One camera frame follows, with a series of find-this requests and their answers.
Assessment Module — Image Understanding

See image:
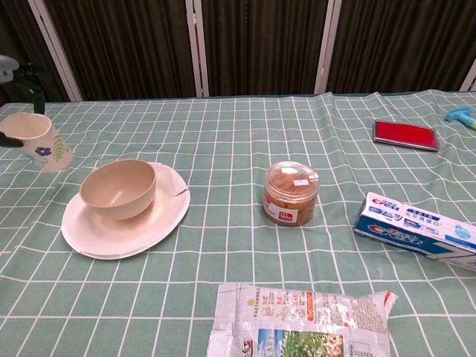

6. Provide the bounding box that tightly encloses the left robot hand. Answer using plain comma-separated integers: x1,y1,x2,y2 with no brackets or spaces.
0,54,46,149

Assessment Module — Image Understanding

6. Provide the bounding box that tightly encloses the clear plastic snack jar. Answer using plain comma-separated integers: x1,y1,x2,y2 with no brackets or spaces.
263,161,321,227

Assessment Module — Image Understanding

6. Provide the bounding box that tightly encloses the white screen frame post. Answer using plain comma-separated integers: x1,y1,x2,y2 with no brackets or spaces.
314,0,342,94
28,0,83,102
460,59,476,92
184,0,210,98

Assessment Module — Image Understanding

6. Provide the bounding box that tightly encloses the beige bowl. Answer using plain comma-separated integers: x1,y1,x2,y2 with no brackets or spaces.
79,158,157,222

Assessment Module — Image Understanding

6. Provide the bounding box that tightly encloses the red ink pad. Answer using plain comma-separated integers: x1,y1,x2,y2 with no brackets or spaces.
372,119,440,152

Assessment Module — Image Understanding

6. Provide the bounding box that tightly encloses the crumpled plastic snack bag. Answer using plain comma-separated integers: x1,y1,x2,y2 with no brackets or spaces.
206,281,398,357

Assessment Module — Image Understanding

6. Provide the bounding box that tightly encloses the light blue toy hammer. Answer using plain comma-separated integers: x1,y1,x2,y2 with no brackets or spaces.
445,107,476,130

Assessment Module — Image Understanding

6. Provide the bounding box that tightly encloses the green checked tablecloth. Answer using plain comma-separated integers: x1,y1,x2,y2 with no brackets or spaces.
0,89,476,357

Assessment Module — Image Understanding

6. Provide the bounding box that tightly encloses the white paper plate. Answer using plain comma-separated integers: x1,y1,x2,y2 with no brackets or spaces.
61,161,192,260

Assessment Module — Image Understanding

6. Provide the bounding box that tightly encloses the white cup with blue flower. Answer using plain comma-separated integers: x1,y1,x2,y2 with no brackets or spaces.
0,112,74,173

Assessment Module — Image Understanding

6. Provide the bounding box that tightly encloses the blue white toothpaste box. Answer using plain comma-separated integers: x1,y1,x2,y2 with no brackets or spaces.
353,191,476,274

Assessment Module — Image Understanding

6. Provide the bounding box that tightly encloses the dark fabric screen panel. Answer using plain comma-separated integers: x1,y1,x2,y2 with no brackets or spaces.
44,0,197,101
327,0,476,94
200,0,330,97
0,0,71,107

